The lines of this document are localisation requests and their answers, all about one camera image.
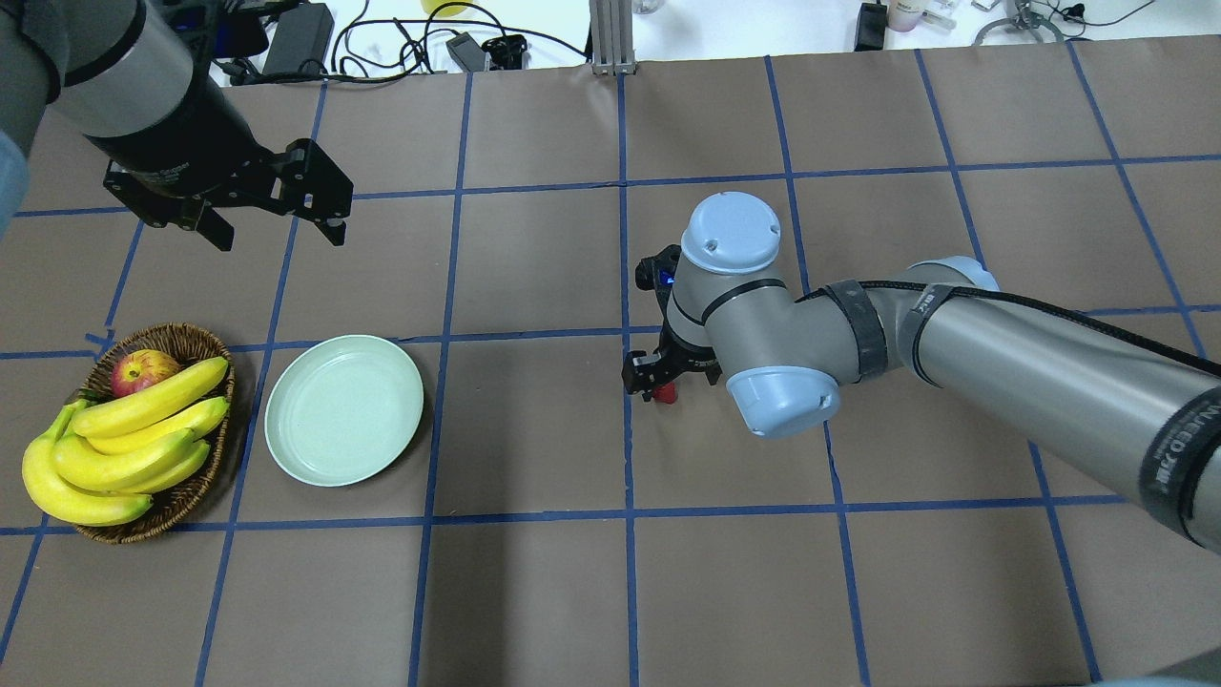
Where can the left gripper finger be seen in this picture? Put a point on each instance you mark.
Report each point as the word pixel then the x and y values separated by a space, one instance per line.
pixel 160 209
pixel 317 189

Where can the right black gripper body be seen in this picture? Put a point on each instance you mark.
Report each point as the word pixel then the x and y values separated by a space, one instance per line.
pixel 681 355

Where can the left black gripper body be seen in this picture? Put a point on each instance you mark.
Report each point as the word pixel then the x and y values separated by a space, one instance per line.
pixel 183 131

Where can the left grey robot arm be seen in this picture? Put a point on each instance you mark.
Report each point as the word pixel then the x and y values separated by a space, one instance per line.
pixel 107 69

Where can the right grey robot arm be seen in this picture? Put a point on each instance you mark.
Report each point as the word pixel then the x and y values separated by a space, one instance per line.
pixel 1137 416

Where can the light green plate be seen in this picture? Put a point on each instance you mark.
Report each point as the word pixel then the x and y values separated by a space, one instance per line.
pixel 344 411

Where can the wicker fruit basket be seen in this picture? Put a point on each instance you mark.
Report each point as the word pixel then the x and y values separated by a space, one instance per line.
pixel 188 344

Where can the black laptop power brick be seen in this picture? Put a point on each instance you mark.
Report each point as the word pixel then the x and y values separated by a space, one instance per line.
pixel 300 41

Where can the red yellow apple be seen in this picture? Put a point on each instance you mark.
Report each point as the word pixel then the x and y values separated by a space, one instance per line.
pixel 141 369

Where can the yellow banana bunch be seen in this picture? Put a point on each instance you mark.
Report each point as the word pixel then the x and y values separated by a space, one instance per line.
pixel 103 465

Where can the black power adapter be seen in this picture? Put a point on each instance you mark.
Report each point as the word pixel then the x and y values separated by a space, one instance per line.
pixel 871 27

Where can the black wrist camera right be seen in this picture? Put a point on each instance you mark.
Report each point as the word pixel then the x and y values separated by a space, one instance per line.
pixel 656 274

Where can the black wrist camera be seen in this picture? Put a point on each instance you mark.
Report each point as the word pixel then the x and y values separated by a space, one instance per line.
pixel 656 274
pixel 221 29

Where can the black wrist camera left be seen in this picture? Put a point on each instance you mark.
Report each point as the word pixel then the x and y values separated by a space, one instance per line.
pixel 221 29

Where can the aluminium frame post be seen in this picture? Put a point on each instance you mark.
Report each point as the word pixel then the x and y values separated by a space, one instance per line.
pixel 612 46

